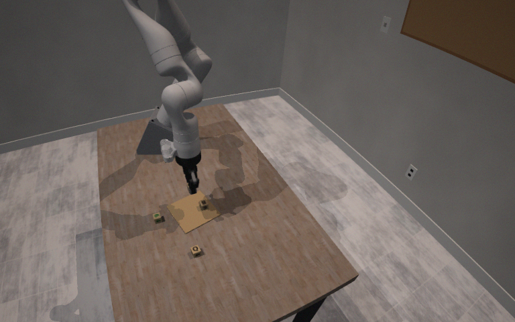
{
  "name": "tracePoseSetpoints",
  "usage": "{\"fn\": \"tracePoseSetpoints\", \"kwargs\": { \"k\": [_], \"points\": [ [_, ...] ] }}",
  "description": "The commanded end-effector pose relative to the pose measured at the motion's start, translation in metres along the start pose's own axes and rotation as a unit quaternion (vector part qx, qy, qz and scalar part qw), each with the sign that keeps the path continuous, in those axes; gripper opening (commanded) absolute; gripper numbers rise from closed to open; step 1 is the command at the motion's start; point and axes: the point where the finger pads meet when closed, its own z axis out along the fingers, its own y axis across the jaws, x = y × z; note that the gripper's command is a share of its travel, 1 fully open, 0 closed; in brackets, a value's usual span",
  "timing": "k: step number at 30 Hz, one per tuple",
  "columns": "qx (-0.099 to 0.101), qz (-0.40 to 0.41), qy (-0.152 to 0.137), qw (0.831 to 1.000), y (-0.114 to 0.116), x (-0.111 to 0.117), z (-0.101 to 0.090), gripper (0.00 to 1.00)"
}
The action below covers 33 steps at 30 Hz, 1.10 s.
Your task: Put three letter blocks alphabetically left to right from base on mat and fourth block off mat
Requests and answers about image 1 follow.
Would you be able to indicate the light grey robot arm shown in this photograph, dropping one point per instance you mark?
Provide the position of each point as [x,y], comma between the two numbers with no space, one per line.
[174,54]

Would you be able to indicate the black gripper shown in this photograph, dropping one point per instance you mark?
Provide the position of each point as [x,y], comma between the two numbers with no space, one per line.
[190,170]

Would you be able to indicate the tan flat mat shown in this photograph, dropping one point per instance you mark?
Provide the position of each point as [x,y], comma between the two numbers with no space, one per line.
[188,214]

